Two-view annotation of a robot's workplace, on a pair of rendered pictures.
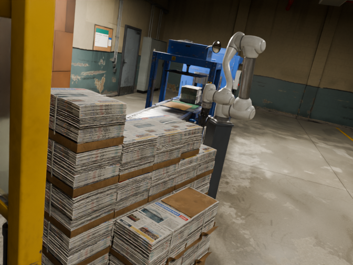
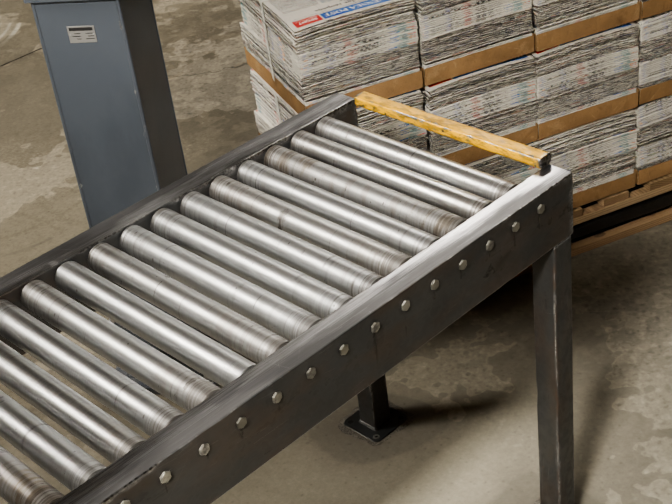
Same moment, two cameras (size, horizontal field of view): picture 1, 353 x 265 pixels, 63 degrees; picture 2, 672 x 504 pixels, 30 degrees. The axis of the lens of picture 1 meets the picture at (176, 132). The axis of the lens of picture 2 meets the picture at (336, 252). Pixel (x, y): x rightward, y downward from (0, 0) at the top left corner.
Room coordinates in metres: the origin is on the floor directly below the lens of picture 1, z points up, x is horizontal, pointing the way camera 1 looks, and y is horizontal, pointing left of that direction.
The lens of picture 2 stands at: (4.60, 1.37, 1.86)
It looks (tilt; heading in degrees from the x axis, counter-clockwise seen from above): 33 degrees down; 216
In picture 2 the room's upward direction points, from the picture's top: 8 degrees counter-clockwise
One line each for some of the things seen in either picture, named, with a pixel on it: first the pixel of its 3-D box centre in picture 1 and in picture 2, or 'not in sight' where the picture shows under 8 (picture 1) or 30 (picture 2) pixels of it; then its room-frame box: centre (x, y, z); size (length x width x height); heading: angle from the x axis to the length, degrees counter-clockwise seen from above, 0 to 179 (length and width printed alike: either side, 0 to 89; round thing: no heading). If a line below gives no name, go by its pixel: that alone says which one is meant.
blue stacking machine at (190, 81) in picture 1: (213, 82); not in sight; (7.13, -0.68, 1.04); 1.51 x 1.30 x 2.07; 166
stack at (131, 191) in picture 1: (151, 202); (497, 96); (2.03, 0.10, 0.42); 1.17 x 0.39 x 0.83; 146
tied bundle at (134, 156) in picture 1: (118, 149); not in sight; (1.68, 0.34, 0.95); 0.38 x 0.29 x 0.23; 55
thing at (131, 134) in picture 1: (121, 131); not in sight; (1.68, 0.33, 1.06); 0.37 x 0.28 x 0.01; 55
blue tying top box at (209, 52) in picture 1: (190, 50); not in sight; (4.50, 0.00, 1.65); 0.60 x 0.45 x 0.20; 76
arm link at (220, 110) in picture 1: (225, 105); not in sight; (2.82, -0.43, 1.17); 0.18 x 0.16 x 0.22; 54
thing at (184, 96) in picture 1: (190, 94); not in sight; (5.06, -0.13, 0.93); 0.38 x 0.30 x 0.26; 166
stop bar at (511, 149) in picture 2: not in sight; (447, 127); (2.87, 0.41, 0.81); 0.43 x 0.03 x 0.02; 76
